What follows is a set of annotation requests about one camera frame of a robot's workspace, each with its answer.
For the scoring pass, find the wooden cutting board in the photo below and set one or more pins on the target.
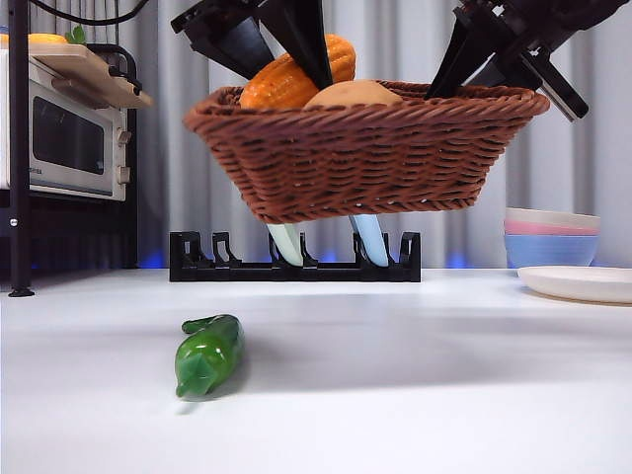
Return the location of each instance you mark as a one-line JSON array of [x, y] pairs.
[[94, 74]]

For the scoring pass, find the tan toy potato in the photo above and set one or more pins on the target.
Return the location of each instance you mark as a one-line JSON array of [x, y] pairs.
[[355, 94]]

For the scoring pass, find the brown wicker basket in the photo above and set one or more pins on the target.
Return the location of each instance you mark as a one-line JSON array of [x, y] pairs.
[[365, 163]]

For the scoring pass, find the green toy cucumber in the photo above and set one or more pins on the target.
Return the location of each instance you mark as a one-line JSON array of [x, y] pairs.
[[210, 358]]

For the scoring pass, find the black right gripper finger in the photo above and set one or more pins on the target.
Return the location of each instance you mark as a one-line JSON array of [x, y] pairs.
[[461, 54], [494, 71]]

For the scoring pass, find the black metal shelf frame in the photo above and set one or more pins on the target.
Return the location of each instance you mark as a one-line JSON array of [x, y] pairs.
[[19, 148]]

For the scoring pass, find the pink bowl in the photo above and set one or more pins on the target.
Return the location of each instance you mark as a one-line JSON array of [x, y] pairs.
[[523, 228]]

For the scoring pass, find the cream bowl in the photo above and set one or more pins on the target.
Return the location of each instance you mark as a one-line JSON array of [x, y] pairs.
[[553, 217]]

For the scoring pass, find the black dish rack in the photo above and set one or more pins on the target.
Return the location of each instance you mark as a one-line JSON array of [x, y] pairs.
[[247, 271]]

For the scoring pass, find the green toy leaf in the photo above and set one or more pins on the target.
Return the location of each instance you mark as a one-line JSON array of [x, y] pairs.
[[76, 35]]

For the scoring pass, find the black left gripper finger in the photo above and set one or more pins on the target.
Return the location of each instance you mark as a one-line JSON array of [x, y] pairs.
[[237, 47], [306, 39]]

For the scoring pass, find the grey curtain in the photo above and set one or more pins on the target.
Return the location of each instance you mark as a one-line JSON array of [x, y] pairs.
[[163, 173]]

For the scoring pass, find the cream microwave oven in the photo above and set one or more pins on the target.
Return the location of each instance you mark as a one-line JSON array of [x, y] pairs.
[[64, 138]]

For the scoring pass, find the blue bowl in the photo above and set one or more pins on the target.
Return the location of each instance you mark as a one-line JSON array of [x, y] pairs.
[[548, 249]]

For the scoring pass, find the pale green plate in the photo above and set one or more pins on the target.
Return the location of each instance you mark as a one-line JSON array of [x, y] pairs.
[[289, 244]]

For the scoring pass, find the white flat plate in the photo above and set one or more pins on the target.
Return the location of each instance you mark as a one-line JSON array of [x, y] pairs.
[[577, 284]]

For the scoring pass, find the yellow toy fruit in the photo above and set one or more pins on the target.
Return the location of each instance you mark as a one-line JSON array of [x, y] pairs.
[[47, 39]]

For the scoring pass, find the pale blue plate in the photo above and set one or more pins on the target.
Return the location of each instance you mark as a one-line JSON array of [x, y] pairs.
[[370, 242]]

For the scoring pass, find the orange toy corn cob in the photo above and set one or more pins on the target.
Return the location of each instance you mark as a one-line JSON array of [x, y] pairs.
[[279, 86]]

